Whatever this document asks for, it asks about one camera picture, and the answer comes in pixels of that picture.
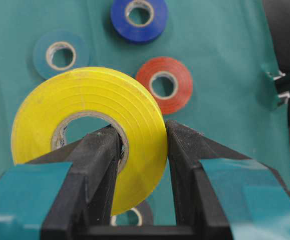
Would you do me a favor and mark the yellow tape roll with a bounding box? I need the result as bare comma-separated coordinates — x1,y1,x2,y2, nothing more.
11,67,167,215

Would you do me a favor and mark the green tape roll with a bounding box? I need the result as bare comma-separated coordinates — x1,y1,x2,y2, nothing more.
33,30,89,79

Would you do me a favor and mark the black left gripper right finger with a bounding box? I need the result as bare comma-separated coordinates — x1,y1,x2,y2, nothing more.
165,120,290,240

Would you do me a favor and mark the blue tape roll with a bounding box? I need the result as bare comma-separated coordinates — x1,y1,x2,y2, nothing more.
110,0,168,44

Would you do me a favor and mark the red tape roll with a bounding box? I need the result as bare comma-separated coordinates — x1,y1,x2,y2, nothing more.
135,56,193,115

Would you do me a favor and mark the black tape roll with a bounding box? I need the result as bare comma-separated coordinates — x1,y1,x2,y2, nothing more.
110,200,154,227

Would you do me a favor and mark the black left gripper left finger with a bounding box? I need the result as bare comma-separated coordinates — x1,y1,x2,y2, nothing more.
0,124,123,240

